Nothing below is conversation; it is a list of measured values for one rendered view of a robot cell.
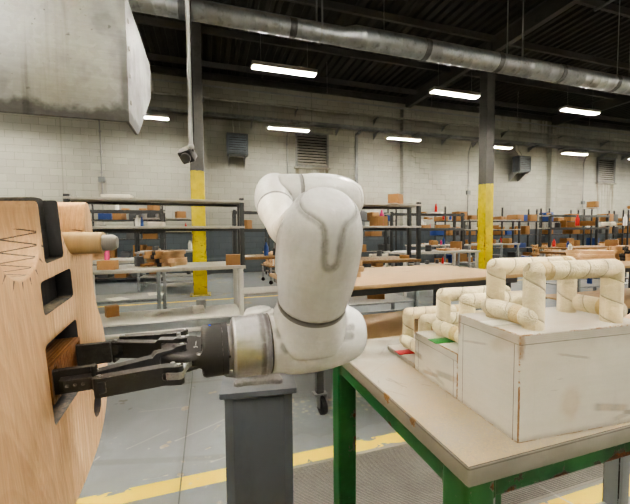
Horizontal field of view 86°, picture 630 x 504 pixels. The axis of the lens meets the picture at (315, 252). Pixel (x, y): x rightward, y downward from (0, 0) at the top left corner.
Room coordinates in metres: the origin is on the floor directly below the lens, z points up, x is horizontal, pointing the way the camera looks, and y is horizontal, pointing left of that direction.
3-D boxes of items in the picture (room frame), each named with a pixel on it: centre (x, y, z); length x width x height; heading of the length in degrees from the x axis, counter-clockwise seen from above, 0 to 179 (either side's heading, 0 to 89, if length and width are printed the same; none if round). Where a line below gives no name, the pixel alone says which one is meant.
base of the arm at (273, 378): (1.32, 0.25, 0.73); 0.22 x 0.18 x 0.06; 100
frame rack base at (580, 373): (0.62, -0.43, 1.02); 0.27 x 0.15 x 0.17; 105
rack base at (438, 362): (0.77, -0.39, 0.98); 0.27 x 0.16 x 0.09; 105
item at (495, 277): (0.63, -0.34, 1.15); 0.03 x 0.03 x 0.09
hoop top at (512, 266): (0.65, -0.42, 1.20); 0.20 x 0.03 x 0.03; 104
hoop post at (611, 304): (0.59, -0.52, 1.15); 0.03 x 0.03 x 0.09
